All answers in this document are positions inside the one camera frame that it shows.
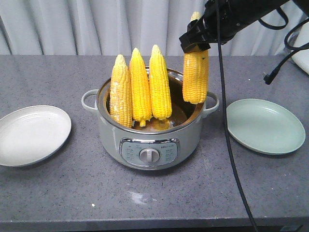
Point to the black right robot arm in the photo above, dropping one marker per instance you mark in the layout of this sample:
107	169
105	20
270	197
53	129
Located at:
246	12

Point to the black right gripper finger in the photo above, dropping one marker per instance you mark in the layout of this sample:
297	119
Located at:
188	43
203	46

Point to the white round plate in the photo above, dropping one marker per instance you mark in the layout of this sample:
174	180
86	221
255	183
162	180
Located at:
32	134

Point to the sage green electric cooking pot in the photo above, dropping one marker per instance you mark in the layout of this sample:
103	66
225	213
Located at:
161	143

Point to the light green round plate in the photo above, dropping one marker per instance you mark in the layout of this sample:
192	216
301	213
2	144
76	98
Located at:
265	127

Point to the yellow corn cob black speck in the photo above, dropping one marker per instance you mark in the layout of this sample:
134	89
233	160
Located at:
195	77

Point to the white appliance at right edge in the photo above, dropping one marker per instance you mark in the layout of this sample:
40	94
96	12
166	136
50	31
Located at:
301	59

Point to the pale yellow corn cob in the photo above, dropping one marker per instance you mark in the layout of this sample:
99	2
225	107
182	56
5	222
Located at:
120	93

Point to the tall yellow corn cob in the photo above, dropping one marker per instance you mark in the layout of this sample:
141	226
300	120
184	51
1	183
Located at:
159	85

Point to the grey pleated curtain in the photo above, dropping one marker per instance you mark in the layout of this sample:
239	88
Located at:
94	27

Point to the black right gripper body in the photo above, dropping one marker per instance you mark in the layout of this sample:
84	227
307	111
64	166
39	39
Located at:
216	22

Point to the bright yellow corn cob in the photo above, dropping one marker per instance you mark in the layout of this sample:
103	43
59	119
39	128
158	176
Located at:
141	106

